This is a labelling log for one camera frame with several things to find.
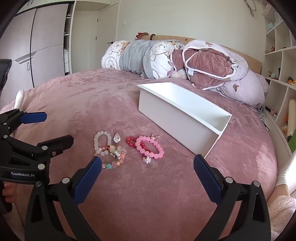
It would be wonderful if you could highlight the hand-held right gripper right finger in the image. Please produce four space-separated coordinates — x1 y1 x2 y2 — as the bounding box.
193 154 271 241

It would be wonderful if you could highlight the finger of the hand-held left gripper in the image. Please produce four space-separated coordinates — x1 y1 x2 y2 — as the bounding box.
0 109 48 139
7 135 74 171

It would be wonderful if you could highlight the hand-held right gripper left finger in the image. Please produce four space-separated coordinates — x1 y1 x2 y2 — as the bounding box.
24 156 102 241

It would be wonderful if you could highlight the colourful bead bracelet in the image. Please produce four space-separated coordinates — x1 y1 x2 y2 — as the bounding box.
94 145 127 169

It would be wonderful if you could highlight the white bead bracelet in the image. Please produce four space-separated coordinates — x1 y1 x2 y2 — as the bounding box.
94 130 112 156

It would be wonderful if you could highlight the red bead bracelet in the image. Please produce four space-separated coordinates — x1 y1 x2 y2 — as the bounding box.
125 136 147 150

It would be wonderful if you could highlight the pink bead bracelet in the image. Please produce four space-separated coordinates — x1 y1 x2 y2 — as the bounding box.
135 136 164 159

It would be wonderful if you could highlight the white rectangular storage box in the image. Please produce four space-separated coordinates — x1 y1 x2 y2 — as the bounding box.
136 82 232 156

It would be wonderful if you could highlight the person's left hand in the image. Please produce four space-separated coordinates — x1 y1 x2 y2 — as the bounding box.
0 182 19 205

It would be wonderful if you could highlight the black chair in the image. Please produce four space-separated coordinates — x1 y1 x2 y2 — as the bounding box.
0 59 12 93

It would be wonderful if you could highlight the pink plush bedspread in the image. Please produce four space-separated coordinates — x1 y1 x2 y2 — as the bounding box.
0 68 278 241

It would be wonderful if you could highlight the person's leg in white tights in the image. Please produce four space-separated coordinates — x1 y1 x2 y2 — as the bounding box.
275 152 296 186

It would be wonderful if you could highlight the pink fluffy robe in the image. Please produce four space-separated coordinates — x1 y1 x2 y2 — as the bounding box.
268 195 296 240

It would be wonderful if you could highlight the brown wardrobe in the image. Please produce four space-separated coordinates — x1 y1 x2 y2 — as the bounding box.
0 0 75 102

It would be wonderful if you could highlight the lilac butterfly pillow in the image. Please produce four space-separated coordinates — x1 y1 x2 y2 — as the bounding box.
220 68 270 108

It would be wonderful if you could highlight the cream door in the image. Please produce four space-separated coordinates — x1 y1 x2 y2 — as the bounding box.
96 9 119 70

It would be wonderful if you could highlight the cream rolled cushion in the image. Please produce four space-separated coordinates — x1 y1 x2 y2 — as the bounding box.
286 99 296 138

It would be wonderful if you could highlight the pale pink plush toy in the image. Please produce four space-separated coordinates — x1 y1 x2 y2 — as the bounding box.
170 70 188 79

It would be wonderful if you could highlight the mauve velvet quilt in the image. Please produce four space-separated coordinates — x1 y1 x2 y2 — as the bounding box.
171 39 249 90

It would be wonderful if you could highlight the grey white bear pillow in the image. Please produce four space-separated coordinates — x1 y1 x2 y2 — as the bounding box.
101 40 185 79

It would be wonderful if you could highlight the white cable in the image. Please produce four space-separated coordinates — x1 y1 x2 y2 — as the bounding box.
255 105 271 132

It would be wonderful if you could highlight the white wall shelf unit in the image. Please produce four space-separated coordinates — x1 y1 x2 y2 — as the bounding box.
261 0 296 153

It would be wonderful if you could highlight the wall hanging decoration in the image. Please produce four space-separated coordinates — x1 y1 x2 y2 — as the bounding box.
243 0 257 16

